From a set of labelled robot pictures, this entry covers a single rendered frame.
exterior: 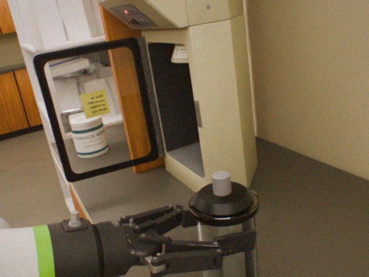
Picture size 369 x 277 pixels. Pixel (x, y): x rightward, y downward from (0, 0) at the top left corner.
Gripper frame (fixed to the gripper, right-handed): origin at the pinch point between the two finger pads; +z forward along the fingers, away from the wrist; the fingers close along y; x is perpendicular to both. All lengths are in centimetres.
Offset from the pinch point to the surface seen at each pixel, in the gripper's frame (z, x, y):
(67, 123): -12, -3, 66
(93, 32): 21, -31, 165
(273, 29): 53, -34, 57
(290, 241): 25.6, 12.8, 9.9
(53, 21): 1, -35, 173
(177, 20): 6.5, -32.7, 33.6
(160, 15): 3.0, -33.4, 35.5
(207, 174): 18.1, 4.8, 34.3
